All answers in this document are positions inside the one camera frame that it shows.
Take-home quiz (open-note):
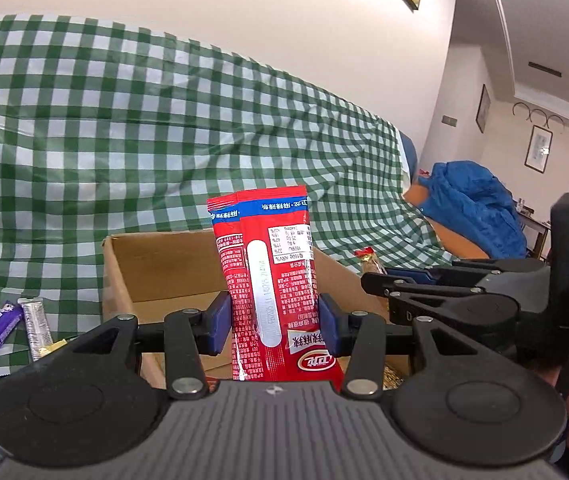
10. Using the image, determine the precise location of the brown red-ended snack bar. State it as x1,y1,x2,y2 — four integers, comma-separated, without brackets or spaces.
354,246,387,275

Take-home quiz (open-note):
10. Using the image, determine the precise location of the clear bag of printed puffs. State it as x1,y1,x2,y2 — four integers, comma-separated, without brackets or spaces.
383,362,410,391

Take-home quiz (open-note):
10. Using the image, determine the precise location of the red snack packet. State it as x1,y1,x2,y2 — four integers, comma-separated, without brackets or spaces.
207,185,343,388

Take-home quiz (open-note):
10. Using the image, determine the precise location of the yellow Alpenliebe candy bar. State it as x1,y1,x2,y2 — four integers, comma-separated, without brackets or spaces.
39,339,68,358

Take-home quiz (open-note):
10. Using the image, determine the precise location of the silver snack bar wrapper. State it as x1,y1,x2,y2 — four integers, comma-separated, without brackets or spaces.
18,297,53,361

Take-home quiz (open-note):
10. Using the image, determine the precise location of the brown cardboard box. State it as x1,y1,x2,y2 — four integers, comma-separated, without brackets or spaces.
102,230,388,389

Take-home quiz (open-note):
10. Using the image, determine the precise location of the dark side table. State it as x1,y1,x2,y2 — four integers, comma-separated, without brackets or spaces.
517,211,550,260

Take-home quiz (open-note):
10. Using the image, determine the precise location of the blue jacket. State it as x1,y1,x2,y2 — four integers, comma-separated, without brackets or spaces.
419,160,526,259

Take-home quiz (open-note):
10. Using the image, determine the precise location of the blue sofa armrest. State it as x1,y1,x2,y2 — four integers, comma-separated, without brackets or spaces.
399,132,418,182

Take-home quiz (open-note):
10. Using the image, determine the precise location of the green white checkered cloth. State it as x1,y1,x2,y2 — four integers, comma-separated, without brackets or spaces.
0,13,458,476

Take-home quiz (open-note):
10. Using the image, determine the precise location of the ceiling air vent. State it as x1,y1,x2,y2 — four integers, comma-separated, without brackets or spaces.
528,61,563,78

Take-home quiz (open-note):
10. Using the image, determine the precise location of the wall switch plate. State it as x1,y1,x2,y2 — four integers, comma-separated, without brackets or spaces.
441,115,458,127

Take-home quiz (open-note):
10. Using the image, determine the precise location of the far framed wall picture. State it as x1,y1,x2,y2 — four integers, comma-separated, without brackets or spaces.
524,125,553,174

